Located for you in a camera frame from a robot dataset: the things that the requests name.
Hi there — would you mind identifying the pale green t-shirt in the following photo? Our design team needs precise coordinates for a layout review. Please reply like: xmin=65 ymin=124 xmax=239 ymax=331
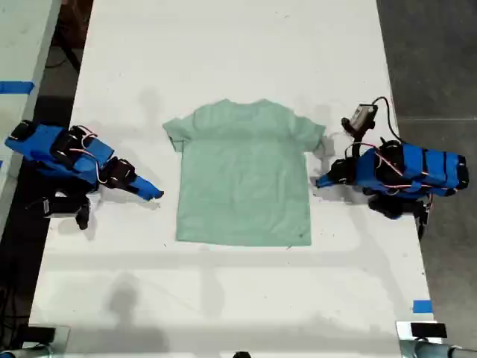
xmin=162 ymin=98 xmax=327 ymax=248

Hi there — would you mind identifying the long blue tape strip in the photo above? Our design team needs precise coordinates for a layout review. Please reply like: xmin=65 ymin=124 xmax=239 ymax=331
xmin=0 ymin=81 xmax=36 ymax=95

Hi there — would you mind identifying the short blue tape piece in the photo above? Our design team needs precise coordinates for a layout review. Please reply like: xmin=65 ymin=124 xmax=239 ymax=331
xmin=412 ymin=299 xmax=435 ymax=315

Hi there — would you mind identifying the small black box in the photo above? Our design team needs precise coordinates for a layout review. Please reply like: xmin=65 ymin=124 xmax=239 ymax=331
xmin=410 ymin=322 xmax=448 ymax=339
xmin=26 ymin=325 xmax=57 ymax=345

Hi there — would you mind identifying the grey metal pole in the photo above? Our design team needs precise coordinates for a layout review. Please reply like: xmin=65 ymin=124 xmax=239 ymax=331
xmin=399 ymin=338 xmax=477 ymax=358
xmin=0 ymin=343 xmax=57 ymax=358

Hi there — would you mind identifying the black camera stalk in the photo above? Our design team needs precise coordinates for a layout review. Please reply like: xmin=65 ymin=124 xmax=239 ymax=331
xmin=341 ymin=116 xmax=365 ymax=159
xmin=75 ymin=196 xmax=92 ymax=230

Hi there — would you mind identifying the black grey camera box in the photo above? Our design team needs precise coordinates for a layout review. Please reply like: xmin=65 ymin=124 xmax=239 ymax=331
xmin=42 ymin=196 xmax=81 ymax=219
xmin=351 ymin=104 xmax=378 ymax=131

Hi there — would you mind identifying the black camera cable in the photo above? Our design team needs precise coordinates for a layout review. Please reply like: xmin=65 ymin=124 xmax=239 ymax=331
xmin=372 ymin=96 xmax=402 ymax=144
xmin=25 ymin=195 xmax=48 ymax=212

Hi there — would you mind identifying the black floor cable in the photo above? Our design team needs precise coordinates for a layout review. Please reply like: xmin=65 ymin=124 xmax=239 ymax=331
xmin=43 ymin=43 xmax=82 ymax=72

